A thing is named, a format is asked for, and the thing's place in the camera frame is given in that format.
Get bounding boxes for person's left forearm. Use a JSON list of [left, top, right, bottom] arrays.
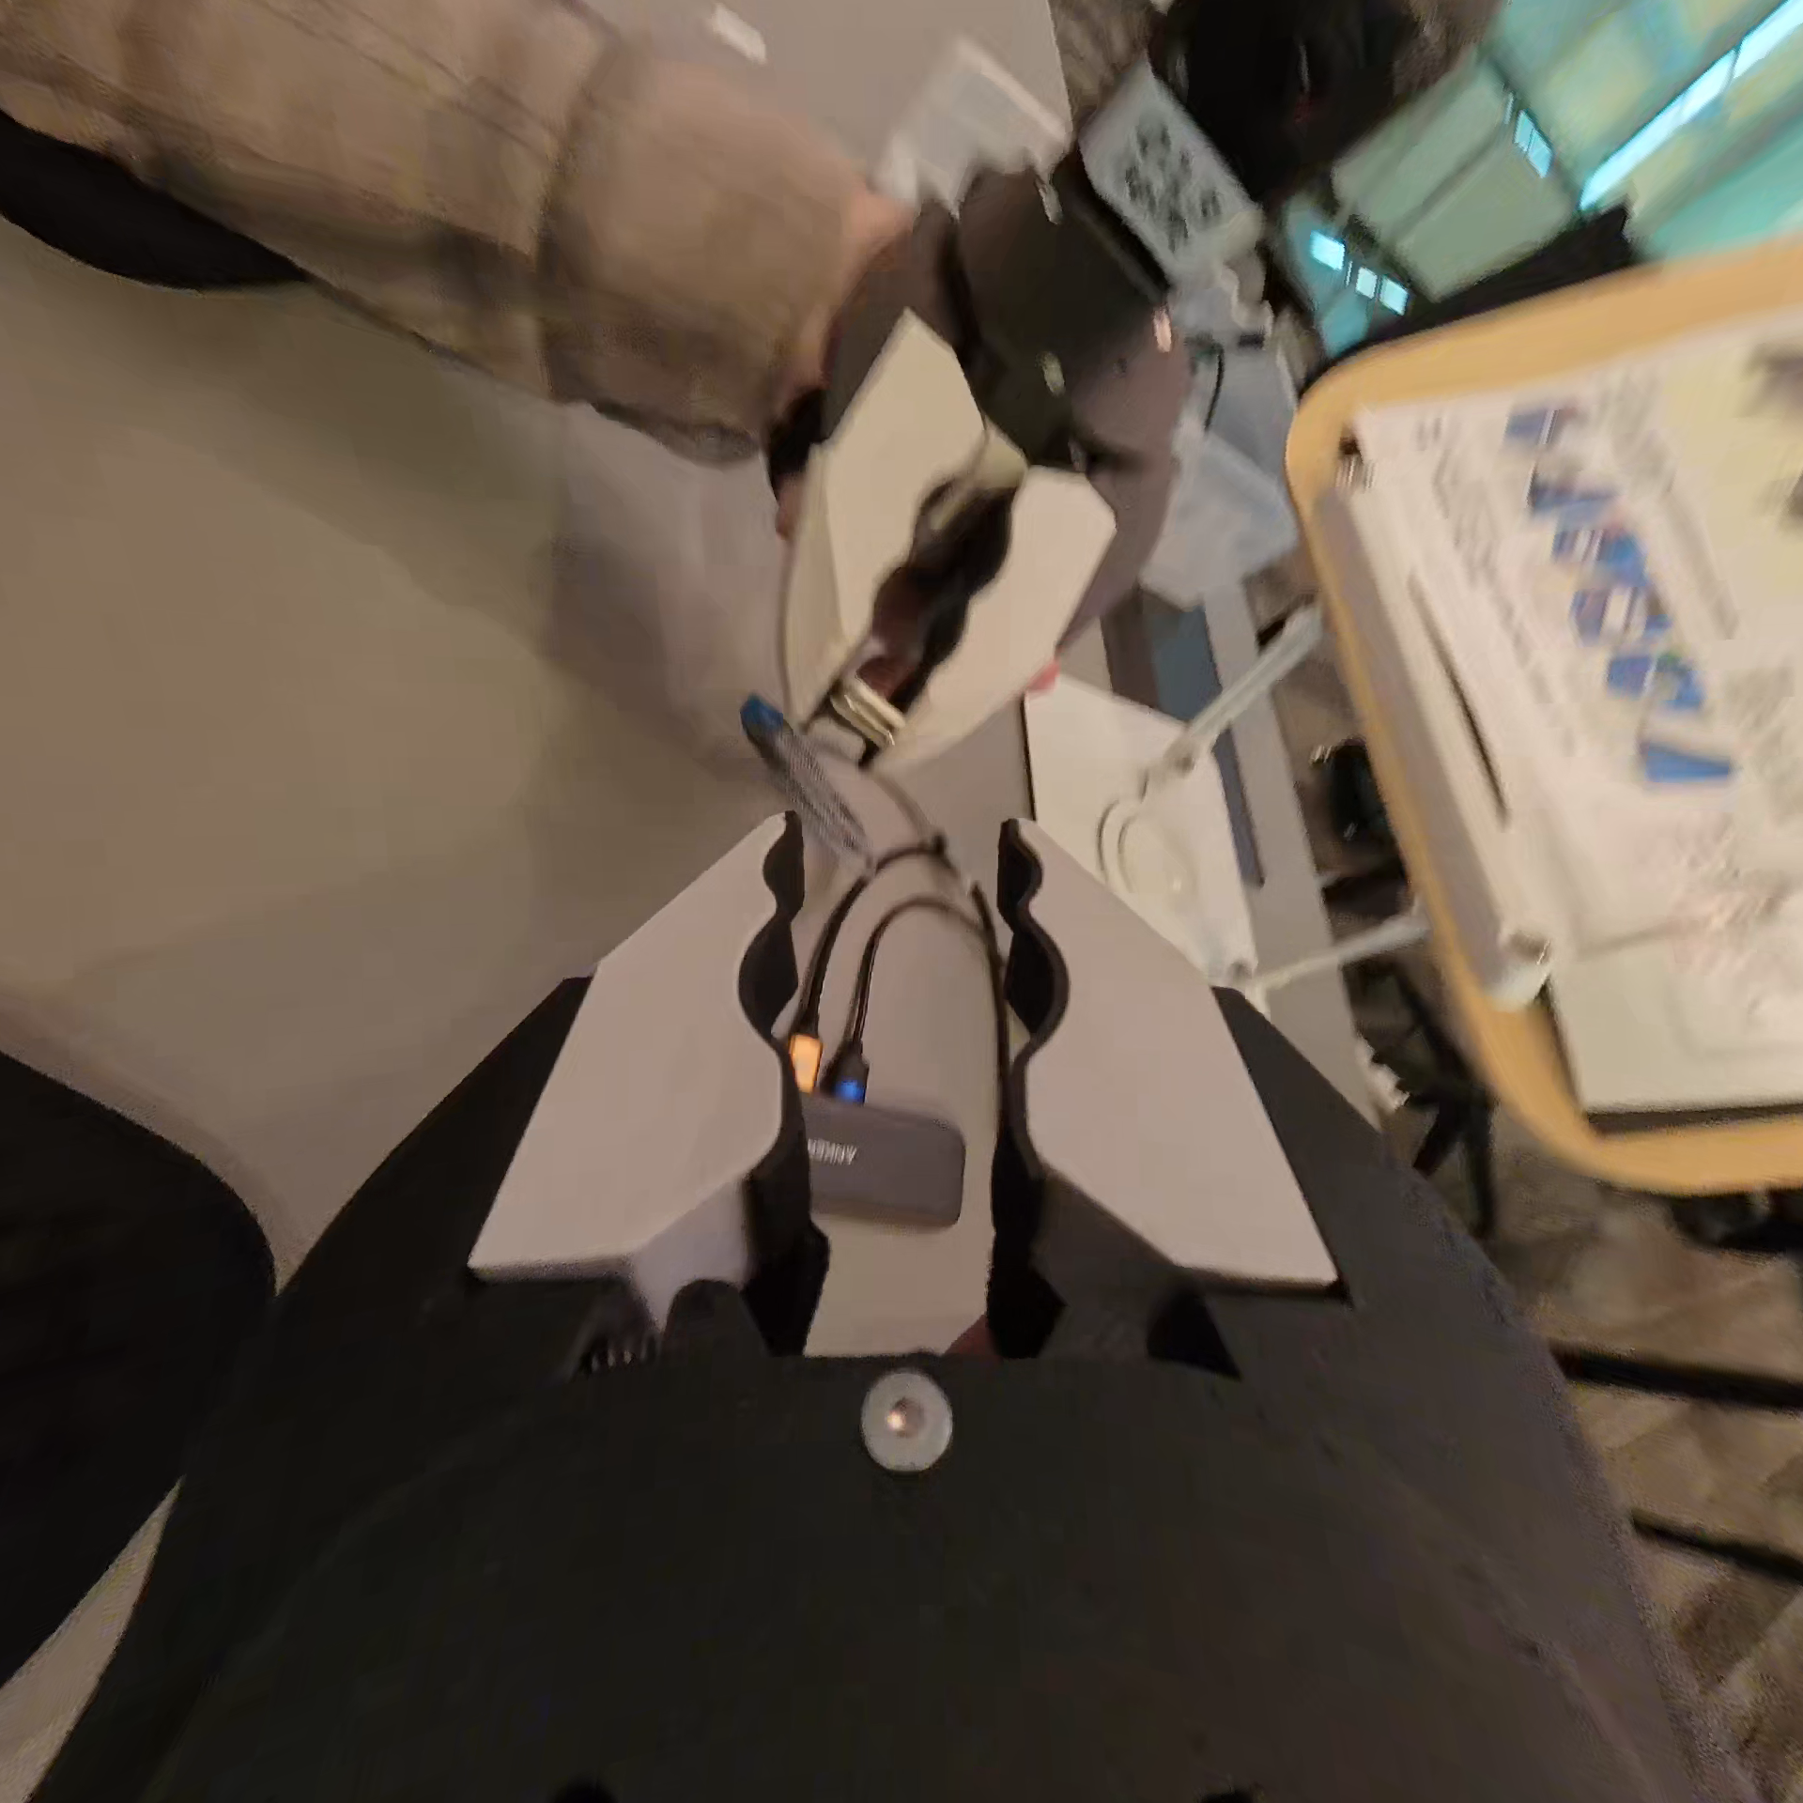
[[0, 0, 919, 468]]

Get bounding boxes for slim black usb hub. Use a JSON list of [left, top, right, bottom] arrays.
[[789, 1099, 969, 1230]]

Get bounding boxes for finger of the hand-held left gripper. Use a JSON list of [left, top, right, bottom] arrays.
[[902, 466, 1123, 778], [781, 305, 994, 740]]

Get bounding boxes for silver braided usb cable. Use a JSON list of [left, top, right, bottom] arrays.
[[738, 663, 919, 862]]

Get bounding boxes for instruction sheet on stand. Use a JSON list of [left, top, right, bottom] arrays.
[[1289, 241, 1803, 1200]]

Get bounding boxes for white stand base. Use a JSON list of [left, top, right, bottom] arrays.
[[1020, 607, 1551, 1003]]

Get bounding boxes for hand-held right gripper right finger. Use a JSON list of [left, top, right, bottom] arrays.
[[986, 817, 1341, 1349]]

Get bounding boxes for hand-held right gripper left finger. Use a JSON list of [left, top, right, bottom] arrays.
[[466, 817, 828, 1349]]

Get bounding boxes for blue usb cable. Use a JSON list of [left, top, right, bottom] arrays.
[[827, 902, 1016, 1116]]

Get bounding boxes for orange usb cable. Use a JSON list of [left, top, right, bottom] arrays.
[[781, 889, 960, 1107]]

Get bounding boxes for clear plastic bin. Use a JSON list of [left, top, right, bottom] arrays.
[[1142, 338, 1313, 609]]

